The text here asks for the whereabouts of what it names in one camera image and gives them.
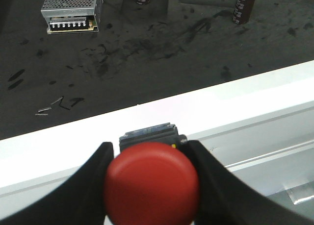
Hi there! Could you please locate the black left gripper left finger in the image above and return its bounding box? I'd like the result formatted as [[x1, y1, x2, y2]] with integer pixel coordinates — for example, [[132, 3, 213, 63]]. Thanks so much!
[[0, 142, 114, 225]]

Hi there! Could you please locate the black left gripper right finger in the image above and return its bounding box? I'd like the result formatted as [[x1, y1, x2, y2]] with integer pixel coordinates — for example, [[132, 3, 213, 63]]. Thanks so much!
[[186, 140, 314, 225]]

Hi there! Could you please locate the red mushroom push button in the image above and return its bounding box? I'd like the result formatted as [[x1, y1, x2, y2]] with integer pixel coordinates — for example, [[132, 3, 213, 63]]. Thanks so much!
[[103, 122, 200, 225]]

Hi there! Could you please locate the left silver mesh power supply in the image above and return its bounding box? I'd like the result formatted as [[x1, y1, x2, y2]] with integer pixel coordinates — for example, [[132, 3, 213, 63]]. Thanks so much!
[[41, 0, 105, 34]]

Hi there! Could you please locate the centre brown cylindrical capacitor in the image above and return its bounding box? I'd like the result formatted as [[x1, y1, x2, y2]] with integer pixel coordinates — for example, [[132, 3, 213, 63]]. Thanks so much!
[[232, 0, 255, 25]]

